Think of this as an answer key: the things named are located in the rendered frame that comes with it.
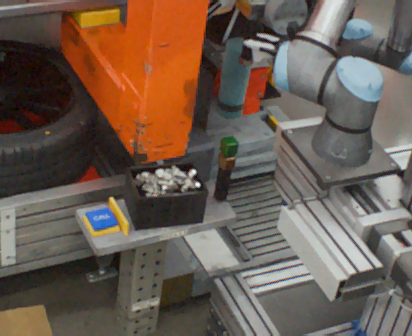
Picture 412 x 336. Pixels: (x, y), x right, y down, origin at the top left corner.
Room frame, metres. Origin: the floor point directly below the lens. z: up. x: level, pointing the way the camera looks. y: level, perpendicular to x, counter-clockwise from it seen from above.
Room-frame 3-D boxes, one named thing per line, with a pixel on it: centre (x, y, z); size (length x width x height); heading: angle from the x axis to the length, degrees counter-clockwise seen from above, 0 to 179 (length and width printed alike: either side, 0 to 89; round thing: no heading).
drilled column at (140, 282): (1.86, 0.12, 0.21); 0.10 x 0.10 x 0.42; 32
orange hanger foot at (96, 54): (2.38, 0.33, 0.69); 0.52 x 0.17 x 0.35; 32
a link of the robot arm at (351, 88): (1.79, -0.33, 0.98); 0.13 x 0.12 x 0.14; 66
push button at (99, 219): (1.78, 0.24, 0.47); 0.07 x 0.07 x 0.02; 32
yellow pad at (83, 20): (2.52, 0.42, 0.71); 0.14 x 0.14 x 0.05; 32
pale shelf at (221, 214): (1.87, 0.10, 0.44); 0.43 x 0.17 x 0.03; 122
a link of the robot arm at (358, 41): (2.19, -0.39, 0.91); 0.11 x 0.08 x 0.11; 66
